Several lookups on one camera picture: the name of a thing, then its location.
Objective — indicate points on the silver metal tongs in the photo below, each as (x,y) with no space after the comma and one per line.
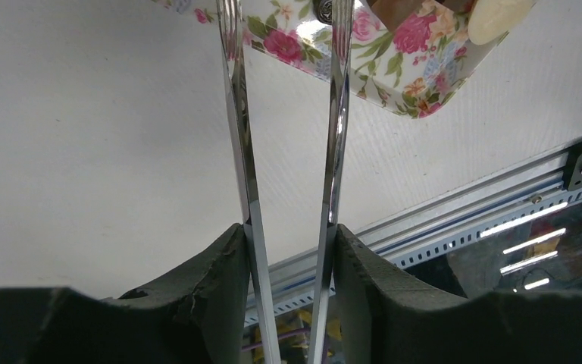
(230,23)

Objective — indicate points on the aluminium frame rail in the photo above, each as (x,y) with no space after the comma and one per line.
(519,230)

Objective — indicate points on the floral rectangular tray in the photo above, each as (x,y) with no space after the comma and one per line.
(409,58)

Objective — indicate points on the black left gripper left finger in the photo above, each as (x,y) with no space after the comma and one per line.
(192,314)

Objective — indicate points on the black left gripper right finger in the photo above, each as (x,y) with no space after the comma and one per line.
(390,316)

